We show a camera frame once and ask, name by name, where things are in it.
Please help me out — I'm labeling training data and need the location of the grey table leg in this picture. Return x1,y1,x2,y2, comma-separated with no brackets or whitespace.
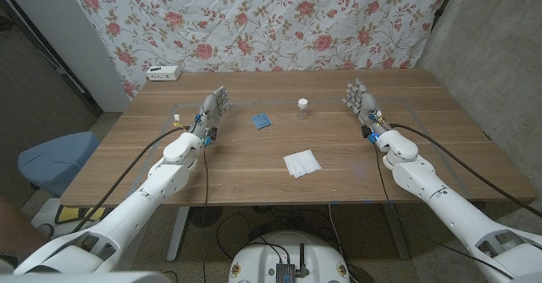
380,203,411,261

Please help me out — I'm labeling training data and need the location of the black module with antenna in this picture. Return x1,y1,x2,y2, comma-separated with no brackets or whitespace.
275,243,310,283

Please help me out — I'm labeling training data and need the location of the clear bottle with white cap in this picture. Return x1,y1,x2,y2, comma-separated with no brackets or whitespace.
296,97,309,121

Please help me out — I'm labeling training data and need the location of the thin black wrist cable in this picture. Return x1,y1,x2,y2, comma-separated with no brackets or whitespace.
201,145,209,283
373,143,516,280

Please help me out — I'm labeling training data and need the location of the floral rose backdrop cloth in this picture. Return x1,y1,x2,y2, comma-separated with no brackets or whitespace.
69,0,450,100

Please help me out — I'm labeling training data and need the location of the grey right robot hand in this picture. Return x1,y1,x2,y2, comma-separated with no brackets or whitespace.
341,77,391,142

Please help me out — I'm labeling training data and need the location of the white folded tissue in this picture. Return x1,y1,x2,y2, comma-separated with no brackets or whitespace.
283,149,323,179

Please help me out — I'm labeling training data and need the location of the white wall panel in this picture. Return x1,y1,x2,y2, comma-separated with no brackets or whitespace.
0,0,131,113

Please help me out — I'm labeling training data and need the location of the black floor cable tangle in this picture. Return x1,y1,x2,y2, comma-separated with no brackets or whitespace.
215,208,340,261

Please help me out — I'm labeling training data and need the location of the black power adapter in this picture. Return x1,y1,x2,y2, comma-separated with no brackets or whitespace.
346,264,374,283

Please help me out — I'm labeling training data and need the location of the white robot torso base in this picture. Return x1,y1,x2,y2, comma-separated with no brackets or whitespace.
227,230,351,283

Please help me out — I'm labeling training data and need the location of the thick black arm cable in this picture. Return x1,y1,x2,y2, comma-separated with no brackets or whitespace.
389,123,542,219
70,125,191,234

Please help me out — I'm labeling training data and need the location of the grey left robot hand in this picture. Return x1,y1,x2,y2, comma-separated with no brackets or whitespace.
189,86,234,145

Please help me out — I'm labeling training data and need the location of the blue card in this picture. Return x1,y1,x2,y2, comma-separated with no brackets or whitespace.
250,113,274,130

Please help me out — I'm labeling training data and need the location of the yellow and black floor object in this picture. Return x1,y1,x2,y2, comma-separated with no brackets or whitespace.
53,204,107,225

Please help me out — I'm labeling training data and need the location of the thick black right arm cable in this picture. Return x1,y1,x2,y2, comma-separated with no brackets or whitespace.
389,123,542,219

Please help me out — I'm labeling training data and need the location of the thin black left wrist cable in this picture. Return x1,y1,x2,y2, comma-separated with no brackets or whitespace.
201,145,209,283

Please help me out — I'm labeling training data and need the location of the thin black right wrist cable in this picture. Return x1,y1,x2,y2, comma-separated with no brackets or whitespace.
373,143,516,280

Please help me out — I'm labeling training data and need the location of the white table leg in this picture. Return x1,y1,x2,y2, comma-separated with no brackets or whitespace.
166,206,191,263

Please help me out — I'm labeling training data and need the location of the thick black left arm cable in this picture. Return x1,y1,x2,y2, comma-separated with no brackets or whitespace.
70,125,191,234

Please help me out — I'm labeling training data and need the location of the blue chair seat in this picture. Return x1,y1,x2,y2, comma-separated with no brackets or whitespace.
17,130,102,198

